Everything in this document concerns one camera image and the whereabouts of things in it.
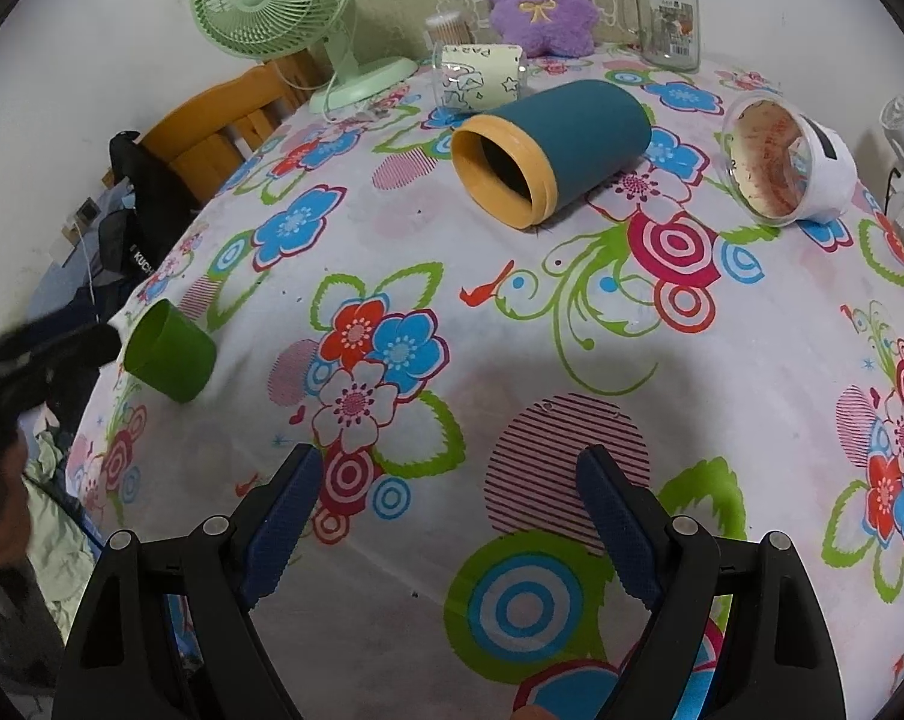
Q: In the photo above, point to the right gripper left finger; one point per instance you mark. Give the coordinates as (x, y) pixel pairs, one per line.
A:
(164, 628)

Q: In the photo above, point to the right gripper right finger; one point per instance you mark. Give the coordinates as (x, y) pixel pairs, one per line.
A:
(777, 660)

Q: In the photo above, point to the green plastic cup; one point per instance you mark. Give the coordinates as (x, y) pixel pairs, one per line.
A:
(170, 353)

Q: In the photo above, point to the white cup with red interior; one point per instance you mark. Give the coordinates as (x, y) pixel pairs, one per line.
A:
(784, 166)

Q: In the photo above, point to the clear patterned party cup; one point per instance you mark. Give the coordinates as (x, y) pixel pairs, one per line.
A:
(478, 77)

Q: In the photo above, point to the teal cup with yellow rim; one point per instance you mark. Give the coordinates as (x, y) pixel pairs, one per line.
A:
(525, 161)

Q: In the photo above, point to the person's left hand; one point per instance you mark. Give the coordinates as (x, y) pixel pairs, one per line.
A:
(15, 521)

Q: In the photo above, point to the person's right hand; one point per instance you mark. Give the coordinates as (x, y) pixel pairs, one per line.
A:
(532, 713)

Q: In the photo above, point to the black bag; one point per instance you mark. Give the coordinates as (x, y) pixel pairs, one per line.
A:
(134, 240)

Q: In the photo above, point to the wooden headboard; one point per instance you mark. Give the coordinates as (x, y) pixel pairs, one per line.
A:
(200, 140)

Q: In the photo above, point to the floral tablecloth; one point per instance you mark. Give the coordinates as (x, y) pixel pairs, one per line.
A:
(449, 368)

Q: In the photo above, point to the green desk fan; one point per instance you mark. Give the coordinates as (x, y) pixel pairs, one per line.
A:
(270, 29)

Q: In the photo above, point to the cotton swab container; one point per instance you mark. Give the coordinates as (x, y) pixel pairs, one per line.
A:
(447, 27)

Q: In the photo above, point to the glass mason jar mug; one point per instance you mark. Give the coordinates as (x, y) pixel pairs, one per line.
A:
(667, 33)

